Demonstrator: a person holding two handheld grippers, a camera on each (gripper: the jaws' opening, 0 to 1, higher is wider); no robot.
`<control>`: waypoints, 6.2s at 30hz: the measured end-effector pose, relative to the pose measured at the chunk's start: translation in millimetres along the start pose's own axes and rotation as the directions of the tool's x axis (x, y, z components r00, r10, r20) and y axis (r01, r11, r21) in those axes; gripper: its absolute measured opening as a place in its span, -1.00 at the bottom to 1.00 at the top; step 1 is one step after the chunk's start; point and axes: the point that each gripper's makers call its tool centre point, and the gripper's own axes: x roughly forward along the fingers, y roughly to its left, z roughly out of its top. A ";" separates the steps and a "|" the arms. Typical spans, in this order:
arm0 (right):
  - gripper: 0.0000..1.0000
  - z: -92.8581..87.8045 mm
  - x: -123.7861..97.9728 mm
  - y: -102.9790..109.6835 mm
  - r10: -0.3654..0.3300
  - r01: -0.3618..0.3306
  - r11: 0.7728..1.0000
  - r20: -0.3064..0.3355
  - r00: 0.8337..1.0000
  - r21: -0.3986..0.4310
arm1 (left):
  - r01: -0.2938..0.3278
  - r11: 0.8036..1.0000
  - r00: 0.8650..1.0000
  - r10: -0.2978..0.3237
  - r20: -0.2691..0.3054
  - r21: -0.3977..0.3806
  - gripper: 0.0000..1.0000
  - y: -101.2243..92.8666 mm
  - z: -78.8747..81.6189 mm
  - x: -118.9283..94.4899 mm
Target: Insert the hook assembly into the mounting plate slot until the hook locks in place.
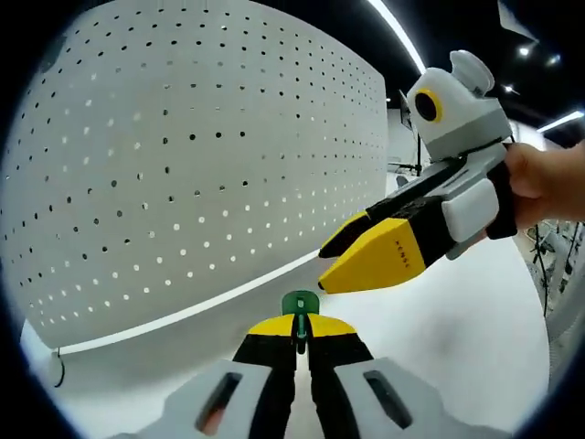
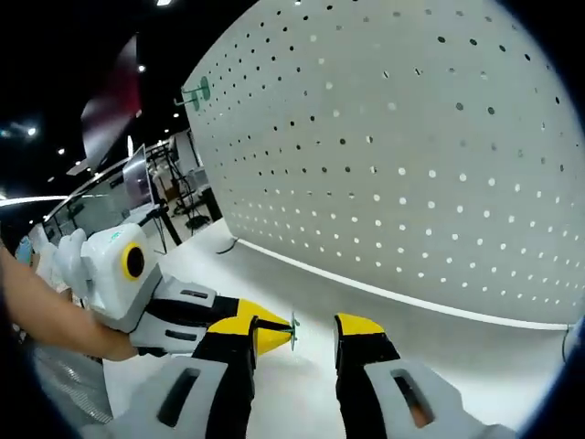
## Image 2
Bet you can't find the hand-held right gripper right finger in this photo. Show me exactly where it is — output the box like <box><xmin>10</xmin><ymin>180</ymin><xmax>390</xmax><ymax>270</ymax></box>
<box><xmin>333</xmin><ymin>312</ymin><xmax>513</xmax><ymax>439</ymax></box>

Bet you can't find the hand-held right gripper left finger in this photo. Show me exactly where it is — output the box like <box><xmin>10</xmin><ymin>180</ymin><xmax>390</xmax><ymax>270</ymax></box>
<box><xmin>107</xmin><ymin>314</ymin><xmax>259</xmax><ymax>439</ymax></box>

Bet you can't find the green hook assembly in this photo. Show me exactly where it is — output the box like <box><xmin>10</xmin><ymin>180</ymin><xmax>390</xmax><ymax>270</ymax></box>
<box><xmin>286</xmin><ymin>312</ymin><xmax>303</xmax><ymax>354</ymax></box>
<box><xmin>175</xmin><ymin>75</ymin><xmax>212</xmax><ymax>114</ymax></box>

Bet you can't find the white perforated mounting plate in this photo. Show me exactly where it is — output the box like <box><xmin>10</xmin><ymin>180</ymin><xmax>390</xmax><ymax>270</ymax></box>
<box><xmin>181</xmin><ymin>0</ymin><xmax>585</xmax><ymax>342</ymax></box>

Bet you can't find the black laptop stand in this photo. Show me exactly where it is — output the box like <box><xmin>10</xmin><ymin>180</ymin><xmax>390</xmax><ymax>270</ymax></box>
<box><xmin>144</xmin><ymin>204</ymin><xmax>183</xmax><ymax>253</ymax></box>

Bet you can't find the white mesh office chair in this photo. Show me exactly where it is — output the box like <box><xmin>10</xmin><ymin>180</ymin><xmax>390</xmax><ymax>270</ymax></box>
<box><xmin>30</xmin><ymin>341</ymin><xmax>115</xmax><ymax>429</ymax></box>

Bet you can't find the large red display screen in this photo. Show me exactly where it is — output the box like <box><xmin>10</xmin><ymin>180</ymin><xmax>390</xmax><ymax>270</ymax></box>
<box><xmin>80</xmin><ymin>34</ymin><xmax>144</xmax><ymax>160</ymax></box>

